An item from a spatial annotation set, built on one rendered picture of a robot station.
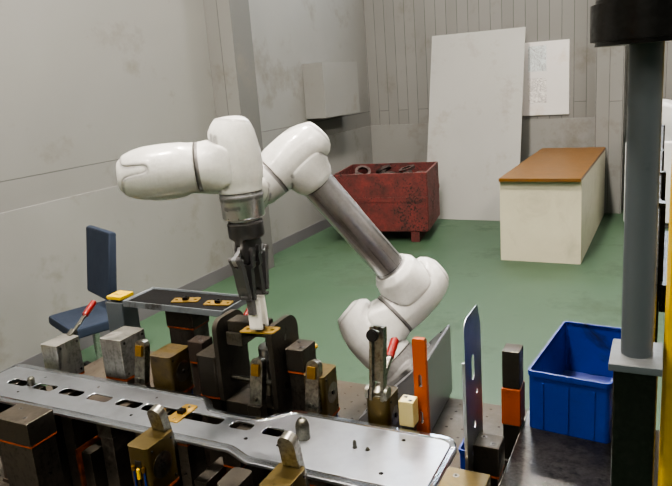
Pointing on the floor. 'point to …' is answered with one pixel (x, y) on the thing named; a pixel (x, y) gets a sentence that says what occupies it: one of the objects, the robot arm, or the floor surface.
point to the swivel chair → (105, 254)
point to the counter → (552, 205)
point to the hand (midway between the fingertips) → (257, 312)
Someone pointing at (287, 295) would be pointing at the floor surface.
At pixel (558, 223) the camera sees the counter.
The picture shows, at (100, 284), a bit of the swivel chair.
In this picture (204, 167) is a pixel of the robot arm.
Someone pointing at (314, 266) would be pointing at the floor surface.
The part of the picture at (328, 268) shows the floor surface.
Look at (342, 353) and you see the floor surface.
